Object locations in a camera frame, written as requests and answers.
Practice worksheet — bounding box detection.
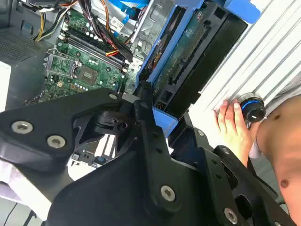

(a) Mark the bare person hand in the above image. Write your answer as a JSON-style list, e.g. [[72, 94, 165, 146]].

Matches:
[[215, 98, 257, 168]]

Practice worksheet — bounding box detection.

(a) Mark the red orange yellow power wire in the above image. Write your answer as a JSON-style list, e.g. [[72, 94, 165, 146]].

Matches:
[[104, 44, 121, 57]]

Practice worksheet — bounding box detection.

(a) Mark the round black tool blue ring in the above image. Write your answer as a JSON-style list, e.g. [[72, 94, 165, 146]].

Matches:
[[237, 92, 268, 123]]

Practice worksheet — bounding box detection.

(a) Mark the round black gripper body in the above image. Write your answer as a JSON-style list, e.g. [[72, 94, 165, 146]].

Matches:
[[46, 152, 221, 226]]

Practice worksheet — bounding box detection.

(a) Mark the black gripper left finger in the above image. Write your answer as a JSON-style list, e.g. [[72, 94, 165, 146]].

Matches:
[[0, 81, 181, 214]]

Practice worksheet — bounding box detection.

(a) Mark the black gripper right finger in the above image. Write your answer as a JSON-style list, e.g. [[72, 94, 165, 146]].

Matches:
[[168, 112, 297, 226]]

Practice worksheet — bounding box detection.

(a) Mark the hard disk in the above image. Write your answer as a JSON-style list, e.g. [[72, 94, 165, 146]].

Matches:
[[135, 0, 261, 139]]

